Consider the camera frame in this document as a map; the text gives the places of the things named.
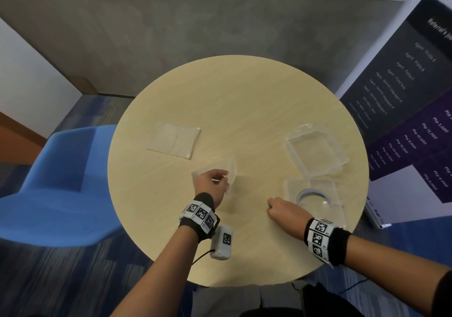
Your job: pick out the person's right hand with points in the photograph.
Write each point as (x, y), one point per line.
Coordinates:
(291, 216)

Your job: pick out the person's left hand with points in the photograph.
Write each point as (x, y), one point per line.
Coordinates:
(206, 188)

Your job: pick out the person's right fingers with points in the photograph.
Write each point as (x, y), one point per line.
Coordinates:
(272, 207)

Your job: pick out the person's left fingers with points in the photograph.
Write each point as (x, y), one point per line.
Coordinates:
(219, 176)

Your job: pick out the clear plastic case piece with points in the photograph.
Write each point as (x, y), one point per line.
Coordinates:
(231, 168)

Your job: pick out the person's left forearm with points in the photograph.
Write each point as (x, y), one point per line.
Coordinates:
(159, 278)

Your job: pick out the person's right forearm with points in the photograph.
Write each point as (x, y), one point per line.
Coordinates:
(392, 265)

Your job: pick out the black marker wristband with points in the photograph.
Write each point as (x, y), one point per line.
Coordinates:
(199, 216)
(323, 239)

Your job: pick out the clear plastic bag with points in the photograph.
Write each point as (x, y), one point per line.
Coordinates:
(173, 140)

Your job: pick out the clear plastic lid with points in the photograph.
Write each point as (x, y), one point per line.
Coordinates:
(333, 212)

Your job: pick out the clear plastic tray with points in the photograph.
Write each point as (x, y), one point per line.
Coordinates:
(316, 149)

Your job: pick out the grey trousers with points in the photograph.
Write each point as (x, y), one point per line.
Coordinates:
(233, 301)

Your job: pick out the banner stand base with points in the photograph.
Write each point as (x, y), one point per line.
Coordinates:
(376, 216)

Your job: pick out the black cloth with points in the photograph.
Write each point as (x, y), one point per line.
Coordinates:
(328, 302)

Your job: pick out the blue chair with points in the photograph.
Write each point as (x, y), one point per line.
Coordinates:
(60, 193)

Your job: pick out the dark printed banner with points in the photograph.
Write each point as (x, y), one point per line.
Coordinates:
(406, 108)

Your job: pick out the black sleeve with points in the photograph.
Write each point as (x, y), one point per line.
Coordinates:
(444, 295)

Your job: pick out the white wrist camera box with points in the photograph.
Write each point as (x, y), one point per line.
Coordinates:
(221, 243)

